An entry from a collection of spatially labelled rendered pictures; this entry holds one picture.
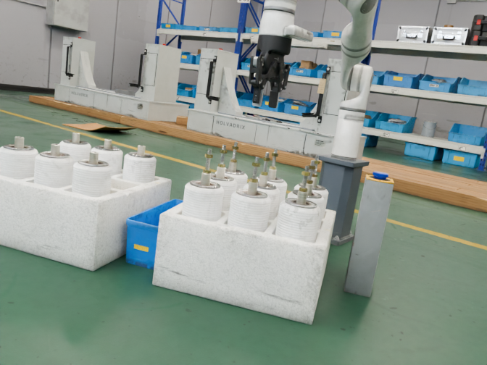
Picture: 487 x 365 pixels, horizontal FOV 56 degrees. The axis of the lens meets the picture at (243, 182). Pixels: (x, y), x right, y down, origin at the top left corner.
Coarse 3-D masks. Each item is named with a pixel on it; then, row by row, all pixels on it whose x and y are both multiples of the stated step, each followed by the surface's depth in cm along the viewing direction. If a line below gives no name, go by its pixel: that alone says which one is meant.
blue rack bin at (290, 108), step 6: (288, 102) 661; (306, 102) 685; (312, 102) 679; (288, 108) 649; (294, 108) 644; (300, 108) 638; (306, 108) 634; (312, 108) 648; (294, 114) 646; (300, 114) 640
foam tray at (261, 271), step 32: (160, 224) 107; (192, 224) 105; (224, 224) 109; (160, 256) 109; (192, 256) 107; (224, 256) 105; (256, 256) 103; (288, 256) 101; (320, 256) 99; (192, 288) 108; (224, 288) 106; (256, 288) 104; (288, 288) 102; (320, 288) 121
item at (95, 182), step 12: (84, 168) 113; (96, 168) 114; (108, 168) 116; (72, 180) 116; (84, 180) 114; (96, 180) 114; (108, 180) 117; (72, 192) 116; (84, 192) 114; (96, 192) 115; (108, 192) 118
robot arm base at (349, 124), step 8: (344, 112) 159; (352, 112) 158; (360, 112) 158; (344, 120) 160; (352, 120) 159; (360, 120) 159; (336, 128) 163; (344, 128) 160; (352, 128) 159; (360, 128) 160; (336, 136) 162; (344, 136) 160; (352, 136) 160; (360, 136) 162; (336, 144) 162; (344, 144) 160; (352, 144) 160; (336, 152) 162; (344, 152) 161; (352, 152) 161; (352, 160) 162
